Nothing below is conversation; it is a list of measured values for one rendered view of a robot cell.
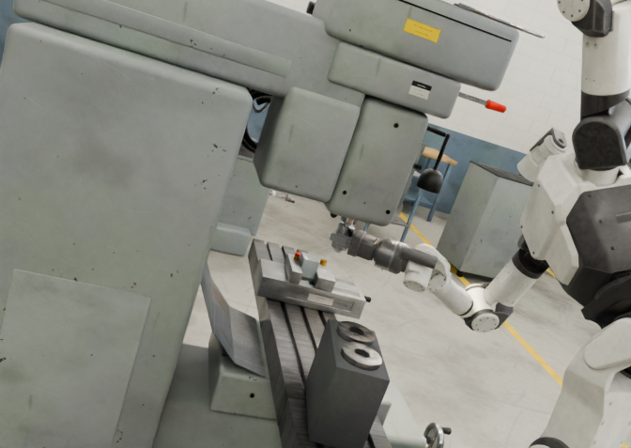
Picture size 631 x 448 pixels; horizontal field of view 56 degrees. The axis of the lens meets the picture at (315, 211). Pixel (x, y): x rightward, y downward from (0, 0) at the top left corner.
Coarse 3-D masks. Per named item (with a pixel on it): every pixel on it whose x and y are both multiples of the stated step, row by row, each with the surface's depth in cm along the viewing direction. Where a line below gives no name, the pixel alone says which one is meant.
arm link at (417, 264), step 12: (396, 252) 160; (408, 252) 157; (420, 252) 157; (396, 264) 160; (408, 264) 160; (420, 264) 160; (432, 264) 156; (408, 276) 159; (420, 276) 158; (408, 288) 163; (420, 288) 160
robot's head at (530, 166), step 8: (544, 144) 147; (536, 152) 148; (544, 152) 146; (552, 152) 144; (528, 160) 149; (536, 160) 148; (544, 160) 147; (520, 168) 151; (528, 168) 149; (536, 168) 148; (528, 176) 150; (536, 176) 150
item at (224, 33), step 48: (48, 0) 125; (96, 0) 126; (144, 0) 128; (192, 0) 130; (240, 0) 132; (144, 48) 131; (192, 48) 133; (240, 48) 135; (288, 48) 137; (336, 96) 142
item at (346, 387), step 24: (336, 336) 134; (360, 336) 135; (336, 360) 124; (360, 360) 124; (312, 384) 138; (336, 384) 122; (360, 384) 123; (384, 384) 123; (312, 408) 131; (336, 408) 124; (360, 408) 124; (312, 432) 125; (336, 432) 126; (360, 432) 126
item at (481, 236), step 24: (480, 168) 601; (480, 192) 592; (504, 192) 578; (528, 192) 585; (456, 216) 621; (480, 216) 584; (504, 216) 588; (456, 240) 612; (480, 240) 590; (504, 240) 598; (456, 264) 603; (480, 264) 600; (504, 264) 608
